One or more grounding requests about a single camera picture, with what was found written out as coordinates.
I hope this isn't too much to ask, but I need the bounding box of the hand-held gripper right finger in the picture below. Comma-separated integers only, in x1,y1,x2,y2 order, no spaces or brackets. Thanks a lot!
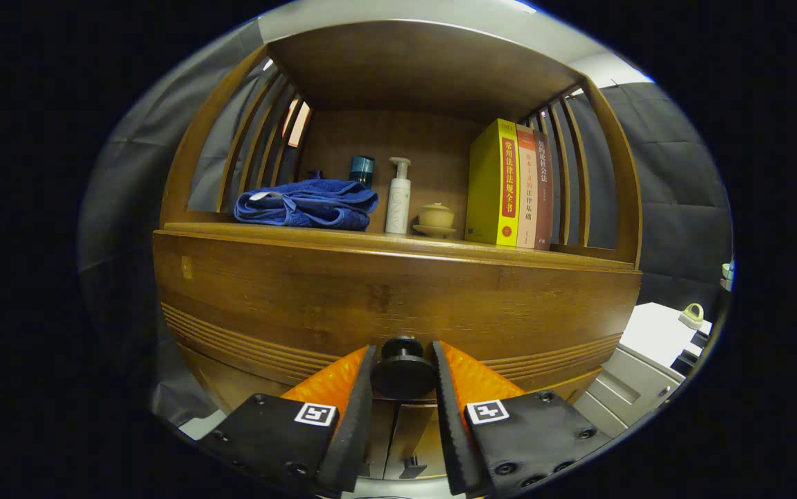
430,340,614,498

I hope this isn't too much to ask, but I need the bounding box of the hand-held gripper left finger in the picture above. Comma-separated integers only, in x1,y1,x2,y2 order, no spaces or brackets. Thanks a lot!
201,344,378,496

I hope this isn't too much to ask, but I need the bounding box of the wooden drawer with black knob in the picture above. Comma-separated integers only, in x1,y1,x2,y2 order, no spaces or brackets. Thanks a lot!
152,230,643,410

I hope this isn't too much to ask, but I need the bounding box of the wooden cabinet door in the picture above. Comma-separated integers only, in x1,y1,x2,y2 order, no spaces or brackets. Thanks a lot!
177,343,399,480
385,367,604,480

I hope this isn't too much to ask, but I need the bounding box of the wooden countertop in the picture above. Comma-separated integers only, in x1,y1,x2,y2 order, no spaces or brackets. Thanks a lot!
163,222,635,270

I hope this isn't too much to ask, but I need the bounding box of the white side cabinet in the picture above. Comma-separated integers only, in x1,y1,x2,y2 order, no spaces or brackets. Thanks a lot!
572,302,711,437

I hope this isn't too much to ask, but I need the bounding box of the wooden cabinet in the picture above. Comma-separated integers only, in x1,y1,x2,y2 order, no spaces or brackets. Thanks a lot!
152,19,643,482

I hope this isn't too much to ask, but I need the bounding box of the beige lidded tea cup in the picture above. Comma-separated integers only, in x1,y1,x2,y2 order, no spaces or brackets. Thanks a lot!
413,202,457,239

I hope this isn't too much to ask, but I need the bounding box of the blue folded towel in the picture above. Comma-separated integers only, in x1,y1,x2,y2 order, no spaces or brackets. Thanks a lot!
234,179,379,231

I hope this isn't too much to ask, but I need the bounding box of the white pump bottle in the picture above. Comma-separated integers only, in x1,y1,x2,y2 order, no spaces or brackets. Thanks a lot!
385,157,412,235

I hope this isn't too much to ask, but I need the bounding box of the cream and orange book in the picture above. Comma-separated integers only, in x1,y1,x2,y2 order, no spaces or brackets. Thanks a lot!
515,125,538,250

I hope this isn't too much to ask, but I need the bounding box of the brown book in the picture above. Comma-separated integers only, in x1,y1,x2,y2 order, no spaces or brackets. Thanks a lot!
533,130,554,251

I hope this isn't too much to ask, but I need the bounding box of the thick yellow book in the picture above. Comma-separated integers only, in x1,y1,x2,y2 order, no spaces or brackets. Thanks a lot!
465,119,521,248

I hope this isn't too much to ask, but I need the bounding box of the teal cylindrical bottle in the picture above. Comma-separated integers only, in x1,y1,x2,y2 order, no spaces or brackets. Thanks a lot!
349,155,376,189

